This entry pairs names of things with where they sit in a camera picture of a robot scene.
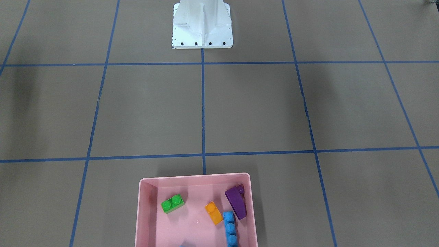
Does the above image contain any long blue studded block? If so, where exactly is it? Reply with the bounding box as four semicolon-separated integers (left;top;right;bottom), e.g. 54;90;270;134
223;211;239;247

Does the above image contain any purple block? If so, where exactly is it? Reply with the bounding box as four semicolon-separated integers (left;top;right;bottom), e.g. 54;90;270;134
224;184;247;220

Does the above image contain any orange sloped block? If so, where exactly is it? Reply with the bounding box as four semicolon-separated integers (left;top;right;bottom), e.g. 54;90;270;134
204;201;224;225

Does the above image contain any pink plastic box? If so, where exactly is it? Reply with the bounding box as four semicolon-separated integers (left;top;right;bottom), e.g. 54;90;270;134
134;173;258;247

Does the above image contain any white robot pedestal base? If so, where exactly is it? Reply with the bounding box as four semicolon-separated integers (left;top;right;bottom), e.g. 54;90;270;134
171;0;234;49

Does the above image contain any green two-stud block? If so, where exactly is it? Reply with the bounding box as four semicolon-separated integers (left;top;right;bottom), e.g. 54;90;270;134
161;194;185;214

